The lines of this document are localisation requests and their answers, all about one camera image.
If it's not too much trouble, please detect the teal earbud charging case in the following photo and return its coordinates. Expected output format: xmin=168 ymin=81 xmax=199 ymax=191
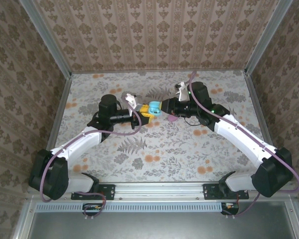
xmin=148 ymin=100 xmax=163 ymax=117

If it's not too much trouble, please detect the floral tablecloth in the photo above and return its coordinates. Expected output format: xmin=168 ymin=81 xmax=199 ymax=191
xmin=39 ymin=70 xmax=284 ymax=184

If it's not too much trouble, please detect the aluminium extrusion beam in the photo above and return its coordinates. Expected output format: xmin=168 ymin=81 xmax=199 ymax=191
xmin=27 ymin=181 xmax=295 ymax=203

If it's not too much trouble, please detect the grey metal sheet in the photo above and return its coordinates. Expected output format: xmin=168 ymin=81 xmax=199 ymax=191
xmin=27 ymin=211 xmax=299 ymax=239

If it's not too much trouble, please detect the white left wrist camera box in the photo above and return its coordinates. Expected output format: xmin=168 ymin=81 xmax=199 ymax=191
xmin=125 ymin=93 xmax=142 ymax=111

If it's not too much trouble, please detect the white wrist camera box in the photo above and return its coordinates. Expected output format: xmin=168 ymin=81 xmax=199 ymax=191
xmin=125 ymin=93 xmax=142 ymax=111
xmin=173 ymin=81 xmax=190 ymax=102

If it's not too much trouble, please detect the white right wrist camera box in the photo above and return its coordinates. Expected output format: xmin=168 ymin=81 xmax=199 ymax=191
xmin=173 ymin=81 xmax=190 ymax=102

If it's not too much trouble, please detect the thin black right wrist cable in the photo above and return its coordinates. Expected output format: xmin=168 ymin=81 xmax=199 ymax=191
xmin=183 ymin=116 xmax=203 ymax=127

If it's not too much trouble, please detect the aluminium frame side rail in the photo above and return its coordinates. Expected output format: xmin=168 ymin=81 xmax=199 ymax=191
xmin=244 ymin=72 xmax=285 ymax=181
xmin=37 ymin=76 xmax=73 ymax=182

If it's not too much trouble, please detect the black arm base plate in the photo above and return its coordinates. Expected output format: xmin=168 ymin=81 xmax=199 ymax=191
xmin=71 ymin=183 xmax=116 ymax=201
xmin=202 ymin=183 xmax=250 ymax=201

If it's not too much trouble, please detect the aluminium frame post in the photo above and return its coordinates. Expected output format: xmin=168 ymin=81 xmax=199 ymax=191
xmin=244 ymin=0 xmax=295 ymax=75
xmin=17 ymin=0 xmax=73 ymax=80

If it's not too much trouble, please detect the slotted grey cable duct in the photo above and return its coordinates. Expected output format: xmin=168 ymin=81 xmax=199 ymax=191
xmin=37 ymin=201 xmax=225 ymax=213

